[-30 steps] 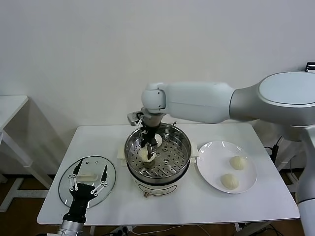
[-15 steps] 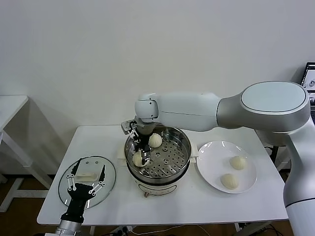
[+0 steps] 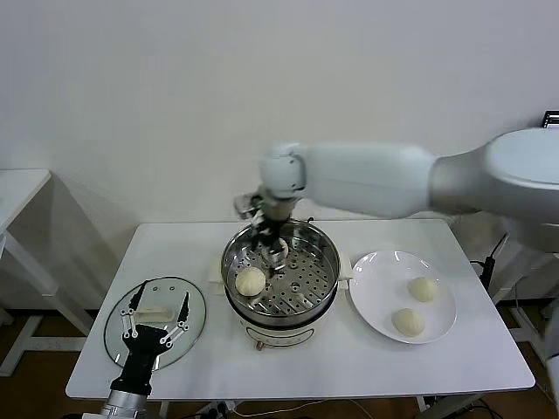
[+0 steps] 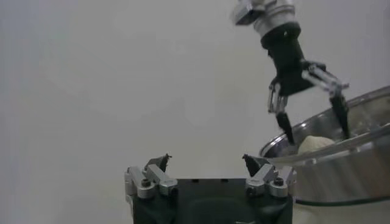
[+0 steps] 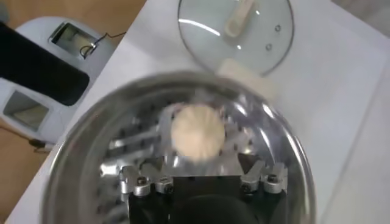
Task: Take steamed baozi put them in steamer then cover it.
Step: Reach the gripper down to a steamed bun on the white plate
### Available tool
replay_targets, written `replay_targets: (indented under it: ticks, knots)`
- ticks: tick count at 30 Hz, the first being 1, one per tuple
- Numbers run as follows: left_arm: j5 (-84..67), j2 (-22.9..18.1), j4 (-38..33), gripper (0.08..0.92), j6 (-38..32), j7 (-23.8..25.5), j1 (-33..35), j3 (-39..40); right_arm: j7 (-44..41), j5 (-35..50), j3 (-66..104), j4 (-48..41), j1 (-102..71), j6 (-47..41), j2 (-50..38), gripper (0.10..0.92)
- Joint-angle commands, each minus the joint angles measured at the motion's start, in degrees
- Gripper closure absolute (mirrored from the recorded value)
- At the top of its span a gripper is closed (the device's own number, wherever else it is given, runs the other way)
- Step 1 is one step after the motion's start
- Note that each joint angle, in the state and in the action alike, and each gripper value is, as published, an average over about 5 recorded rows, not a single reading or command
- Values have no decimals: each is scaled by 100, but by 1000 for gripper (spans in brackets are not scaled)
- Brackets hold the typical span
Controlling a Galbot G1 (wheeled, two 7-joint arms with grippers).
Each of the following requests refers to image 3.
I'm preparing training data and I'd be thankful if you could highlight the empty white side table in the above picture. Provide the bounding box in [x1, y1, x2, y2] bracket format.
[0, 168, 100, 379]

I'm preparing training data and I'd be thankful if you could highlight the round white plate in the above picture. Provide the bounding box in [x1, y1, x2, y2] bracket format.
[348, 250, 458, 345]

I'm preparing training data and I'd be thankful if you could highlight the perforated steel steamer basket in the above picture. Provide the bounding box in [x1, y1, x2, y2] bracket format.
[219, 219, 341, 319]

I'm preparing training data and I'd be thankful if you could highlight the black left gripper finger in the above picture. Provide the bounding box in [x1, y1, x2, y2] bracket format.
[158, 292, 191, 349]
[119, 279, 150, 340]

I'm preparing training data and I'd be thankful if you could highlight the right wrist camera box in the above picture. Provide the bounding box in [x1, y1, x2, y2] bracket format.
[233, 194, 263, 222]

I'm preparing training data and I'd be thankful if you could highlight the stainless steel steamer pot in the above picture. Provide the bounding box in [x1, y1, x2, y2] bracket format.
[204, 252, 353, 353]

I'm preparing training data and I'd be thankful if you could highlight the white floor power strip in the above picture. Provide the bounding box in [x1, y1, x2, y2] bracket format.
[203, 402, 239, 416]

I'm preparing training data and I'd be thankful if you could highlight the round glass pot lid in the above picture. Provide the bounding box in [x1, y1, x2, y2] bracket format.
[103, 275, 207, 373]

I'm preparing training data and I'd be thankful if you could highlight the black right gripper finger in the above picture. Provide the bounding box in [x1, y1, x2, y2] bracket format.
[250, 223, 266, 253]
[265, 243, 288, 280]

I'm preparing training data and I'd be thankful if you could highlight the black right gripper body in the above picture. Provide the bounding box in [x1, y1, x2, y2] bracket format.
[249, 214, 288, 246]

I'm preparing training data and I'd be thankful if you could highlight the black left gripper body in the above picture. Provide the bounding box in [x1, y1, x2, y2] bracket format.
[108, 324, 174, 397]

